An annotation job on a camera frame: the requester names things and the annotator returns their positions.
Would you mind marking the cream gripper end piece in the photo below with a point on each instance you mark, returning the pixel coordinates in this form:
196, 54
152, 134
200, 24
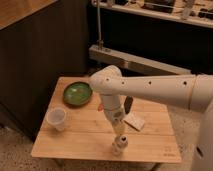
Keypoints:
119, 128

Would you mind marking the small white bottle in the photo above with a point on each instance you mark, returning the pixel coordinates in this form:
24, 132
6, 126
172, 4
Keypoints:
119, 144

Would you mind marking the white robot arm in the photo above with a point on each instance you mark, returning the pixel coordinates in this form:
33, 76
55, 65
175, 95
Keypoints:
193, 92

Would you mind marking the white flat box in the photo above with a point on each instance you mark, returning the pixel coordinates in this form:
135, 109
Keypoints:
134, 121

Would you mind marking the orange carrot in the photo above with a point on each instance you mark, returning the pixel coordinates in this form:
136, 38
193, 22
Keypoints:
100, 107

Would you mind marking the black rectangular remote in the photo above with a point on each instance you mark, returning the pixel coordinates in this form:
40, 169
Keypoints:
127, 104

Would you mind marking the wooden table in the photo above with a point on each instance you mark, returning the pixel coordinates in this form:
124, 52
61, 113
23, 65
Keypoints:
89, 136

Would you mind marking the green plate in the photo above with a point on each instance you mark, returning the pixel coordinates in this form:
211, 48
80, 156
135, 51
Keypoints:
77, 93

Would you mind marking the clear plastic cup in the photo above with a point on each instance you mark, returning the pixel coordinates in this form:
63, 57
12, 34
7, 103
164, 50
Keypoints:
56, 117

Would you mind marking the metal shelf rack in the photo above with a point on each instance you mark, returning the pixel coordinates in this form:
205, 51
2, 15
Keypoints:
153, 37

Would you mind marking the dark wooden cabinet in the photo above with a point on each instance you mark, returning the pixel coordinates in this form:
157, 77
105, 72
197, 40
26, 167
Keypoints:
34, 53

